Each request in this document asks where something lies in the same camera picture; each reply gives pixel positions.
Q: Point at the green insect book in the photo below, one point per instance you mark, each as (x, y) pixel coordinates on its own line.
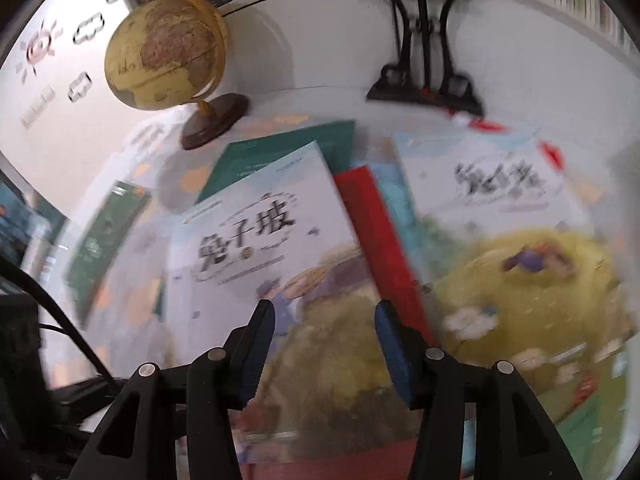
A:
(100, 244)

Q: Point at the white rabbit hill book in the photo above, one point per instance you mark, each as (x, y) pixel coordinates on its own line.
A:
(283, 234)

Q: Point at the round embroidered fan on stand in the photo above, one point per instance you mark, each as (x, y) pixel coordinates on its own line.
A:
(424, 73)

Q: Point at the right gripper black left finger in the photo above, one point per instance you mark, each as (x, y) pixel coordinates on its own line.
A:
(136, 438)

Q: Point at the yellow antique globe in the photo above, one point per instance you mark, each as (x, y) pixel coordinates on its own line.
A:
(167, 53)

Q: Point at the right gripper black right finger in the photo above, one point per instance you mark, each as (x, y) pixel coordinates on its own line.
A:
(514, 436)

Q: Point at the red fairy tale book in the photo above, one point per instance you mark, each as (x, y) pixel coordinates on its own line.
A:
(381, 247)

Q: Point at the dark teal book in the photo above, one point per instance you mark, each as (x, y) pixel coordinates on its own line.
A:
(240, 159)

